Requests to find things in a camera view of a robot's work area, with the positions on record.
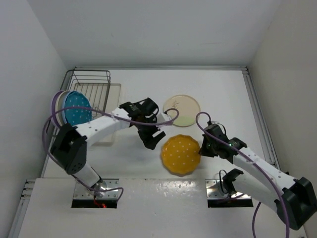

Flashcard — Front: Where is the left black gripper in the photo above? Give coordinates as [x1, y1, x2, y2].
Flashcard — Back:
[134, 115, 165, 149]

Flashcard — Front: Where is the yellow dotted plate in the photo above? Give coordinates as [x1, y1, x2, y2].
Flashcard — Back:
[161, 134, 201, 176]

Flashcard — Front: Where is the cream plate with plant motif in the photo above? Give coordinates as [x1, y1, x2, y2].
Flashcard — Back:
[163, 95, 201, 127]

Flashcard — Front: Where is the teal dotted plate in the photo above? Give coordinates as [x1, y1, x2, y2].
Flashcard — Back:
[62, 91, 92, 125]

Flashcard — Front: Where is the light blue plate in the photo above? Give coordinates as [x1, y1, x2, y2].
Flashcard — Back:
[60, 91, 75, 123]

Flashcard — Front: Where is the purple plate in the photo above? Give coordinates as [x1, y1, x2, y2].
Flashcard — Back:
[51, 90, 64, 128]

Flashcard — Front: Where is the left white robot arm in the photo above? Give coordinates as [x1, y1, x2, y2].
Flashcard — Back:
[51, 98, 171, 190]

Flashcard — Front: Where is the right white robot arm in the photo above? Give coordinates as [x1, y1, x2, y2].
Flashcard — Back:
[200, 122, 317, 230]

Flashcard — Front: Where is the beige drip tray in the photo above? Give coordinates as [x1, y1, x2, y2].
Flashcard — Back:
[94, 83, 121, 146]

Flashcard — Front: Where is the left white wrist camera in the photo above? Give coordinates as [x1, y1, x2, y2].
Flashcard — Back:
[156, 113, 173, 128]

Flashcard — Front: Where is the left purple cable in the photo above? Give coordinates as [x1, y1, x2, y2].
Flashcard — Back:
[42, 106, 180, 199]

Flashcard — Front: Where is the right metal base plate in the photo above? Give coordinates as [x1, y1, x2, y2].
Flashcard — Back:
[205, 179, 251, 201]

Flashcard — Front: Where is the metal base plate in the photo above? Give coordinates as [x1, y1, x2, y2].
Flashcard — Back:
[205, 179, 251, 201]
[73, 179, 119, 200]

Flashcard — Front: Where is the metal wire dish rack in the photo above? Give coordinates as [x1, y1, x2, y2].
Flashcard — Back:
[46, 69, 111, 144]

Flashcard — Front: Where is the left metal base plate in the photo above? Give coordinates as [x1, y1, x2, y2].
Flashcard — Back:
[73, 179, 119, 200]

